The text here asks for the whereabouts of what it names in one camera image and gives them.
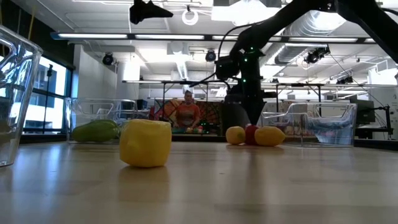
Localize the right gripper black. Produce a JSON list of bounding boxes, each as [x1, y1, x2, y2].
[[224, 60, 278, 126]]

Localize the yellow lemon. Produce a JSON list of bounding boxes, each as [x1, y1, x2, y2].
[[254, 126, 286, 147], [225, 125, 247, 146]]

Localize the yellow bell pepper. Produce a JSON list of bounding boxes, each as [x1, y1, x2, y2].
[[119, 118, 173, 169]]

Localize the green pepper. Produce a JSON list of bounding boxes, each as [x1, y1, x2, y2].
[[72, 119, 121, 143]]

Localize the red bell pepper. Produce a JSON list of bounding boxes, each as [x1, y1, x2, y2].
[[244, 123, 260, 146]]

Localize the colourful patterned banner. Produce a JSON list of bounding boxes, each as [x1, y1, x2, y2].
[[149, 99, 223, 131]]

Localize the long ceiling light bar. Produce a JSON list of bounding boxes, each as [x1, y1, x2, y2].
[[50, 32, 377, 44]]

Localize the person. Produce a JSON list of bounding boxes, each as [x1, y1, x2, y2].
[[174, 90, 201, 130]]

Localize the clear plastic basket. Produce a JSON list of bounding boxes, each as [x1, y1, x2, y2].
[[64, 97, 139, 144], [0, 24, 44, 168], [260, 102, 358, 147]]

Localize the black computer monitor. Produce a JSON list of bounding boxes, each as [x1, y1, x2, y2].
[[349, 98, 394, 139]]

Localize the black light stand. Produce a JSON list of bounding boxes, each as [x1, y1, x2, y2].
[[42, 63, 54, 134]]

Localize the white ring light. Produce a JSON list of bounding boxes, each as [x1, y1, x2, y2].
[[181, 8, 200, 27]]

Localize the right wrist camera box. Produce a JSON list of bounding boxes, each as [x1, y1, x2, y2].
[[215, 55, 241, 81]]

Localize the black frame station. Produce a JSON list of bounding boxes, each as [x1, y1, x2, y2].
[[122, 80, 231, 123]]

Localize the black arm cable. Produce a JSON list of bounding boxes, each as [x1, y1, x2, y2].
[[216, 23, 246, 60]]

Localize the black ceiling camera cluster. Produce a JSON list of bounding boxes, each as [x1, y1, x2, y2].
[[303, 45, 331, 65]]

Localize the silver ventilation duct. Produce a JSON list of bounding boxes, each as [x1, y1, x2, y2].
[[273, 11, 346, 66]]

